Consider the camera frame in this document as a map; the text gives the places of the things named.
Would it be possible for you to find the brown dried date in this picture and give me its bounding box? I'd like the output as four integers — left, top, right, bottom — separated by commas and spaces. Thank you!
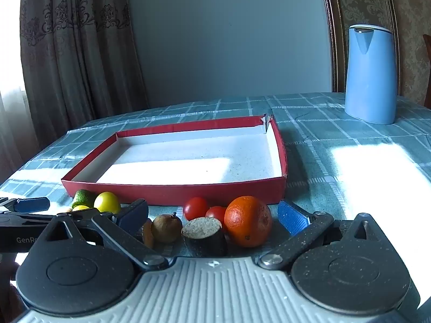
142, 221, 155, 248

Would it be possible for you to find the grey cylinder block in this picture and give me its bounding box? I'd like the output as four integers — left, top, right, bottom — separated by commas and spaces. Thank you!
181, 217, 229, 257

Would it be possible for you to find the orange mandarin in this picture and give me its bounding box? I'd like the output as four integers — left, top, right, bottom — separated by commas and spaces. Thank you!
224, 195, 273, 248

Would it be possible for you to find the blue electric kettle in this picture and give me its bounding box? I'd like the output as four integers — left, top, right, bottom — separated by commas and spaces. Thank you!
344, 24, 398, 125

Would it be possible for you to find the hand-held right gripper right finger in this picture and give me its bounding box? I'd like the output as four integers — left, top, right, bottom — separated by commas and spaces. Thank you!
258, 200, 389, 271

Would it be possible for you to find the red cardboard box lid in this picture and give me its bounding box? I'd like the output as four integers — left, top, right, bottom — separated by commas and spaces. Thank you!
61, 114, 289, 206

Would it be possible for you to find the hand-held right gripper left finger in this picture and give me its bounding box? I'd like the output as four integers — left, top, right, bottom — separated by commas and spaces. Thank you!
44, 199, 169, 272

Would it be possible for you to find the checked teal tablecloth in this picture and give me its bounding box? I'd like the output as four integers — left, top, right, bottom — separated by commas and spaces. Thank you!
0, 92, 431, 313

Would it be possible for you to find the dark wooden frame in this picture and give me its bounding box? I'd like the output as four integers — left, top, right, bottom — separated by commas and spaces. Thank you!
318, 0, 401, 94

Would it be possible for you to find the patterned brown curtain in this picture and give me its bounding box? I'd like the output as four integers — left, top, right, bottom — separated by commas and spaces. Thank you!
0, 0, 149, 179

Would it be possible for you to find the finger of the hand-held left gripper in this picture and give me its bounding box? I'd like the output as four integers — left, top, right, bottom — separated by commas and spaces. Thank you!
0, 197, 50, 213
0, 212, 58, 225

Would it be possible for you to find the red cherry tomato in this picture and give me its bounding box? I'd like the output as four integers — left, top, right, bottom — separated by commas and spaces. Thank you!
205, 206, 228, 225
183, 197, 209, 222

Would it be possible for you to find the small brown kiwi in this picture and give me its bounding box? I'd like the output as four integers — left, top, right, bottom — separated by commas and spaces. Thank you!
151, 213, 183, 244

